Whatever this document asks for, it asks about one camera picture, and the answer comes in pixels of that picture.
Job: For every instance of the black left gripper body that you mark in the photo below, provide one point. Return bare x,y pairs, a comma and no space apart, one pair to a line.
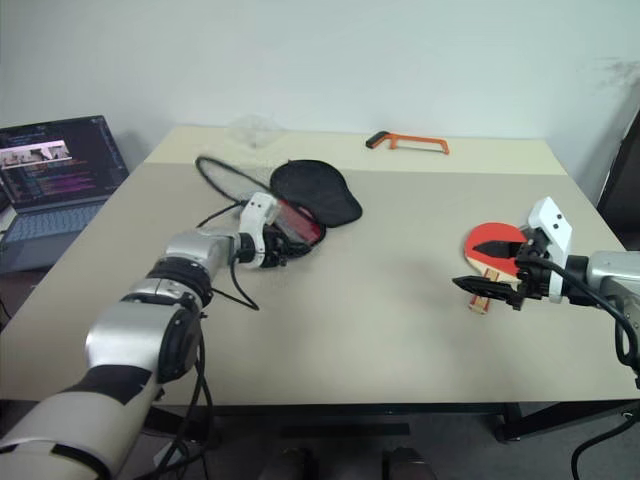
274,247

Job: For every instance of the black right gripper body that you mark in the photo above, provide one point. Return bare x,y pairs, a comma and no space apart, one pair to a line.
532,272

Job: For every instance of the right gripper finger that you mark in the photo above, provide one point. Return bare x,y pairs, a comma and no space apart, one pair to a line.
500,250
480,286

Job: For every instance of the red table tennis paddle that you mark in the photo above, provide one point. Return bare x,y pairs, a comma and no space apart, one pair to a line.
492,232

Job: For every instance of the red black paddle case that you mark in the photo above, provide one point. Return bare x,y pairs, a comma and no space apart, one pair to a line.
320,192

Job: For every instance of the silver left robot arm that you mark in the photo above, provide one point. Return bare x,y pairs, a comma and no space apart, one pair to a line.
130,340

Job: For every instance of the clear plastic bag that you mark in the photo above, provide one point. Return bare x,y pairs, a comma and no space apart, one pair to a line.
255,132

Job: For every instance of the dark chair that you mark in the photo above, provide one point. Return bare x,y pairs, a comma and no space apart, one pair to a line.
622,185

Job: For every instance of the orange hacksaw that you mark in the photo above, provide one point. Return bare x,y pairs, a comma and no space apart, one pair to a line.
420,141

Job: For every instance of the dark rounded shape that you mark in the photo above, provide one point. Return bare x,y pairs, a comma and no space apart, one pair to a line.
405,465

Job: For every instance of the open grey laptop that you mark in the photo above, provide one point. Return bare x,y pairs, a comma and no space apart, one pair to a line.
55,175

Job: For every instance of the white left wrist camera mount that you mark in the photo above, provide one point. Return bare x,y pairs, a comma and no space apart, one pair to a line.
257,210

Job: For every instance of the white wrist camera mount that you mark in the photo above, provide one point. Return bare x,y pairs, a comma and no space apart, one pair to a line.
257,210
552,225

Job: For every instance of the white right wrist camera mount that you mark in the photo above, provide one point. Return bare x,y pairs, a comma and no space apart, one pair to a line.
552,225

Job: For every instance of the black table frame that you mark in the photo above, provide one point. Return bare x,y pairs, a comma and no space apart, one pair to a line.
350,411

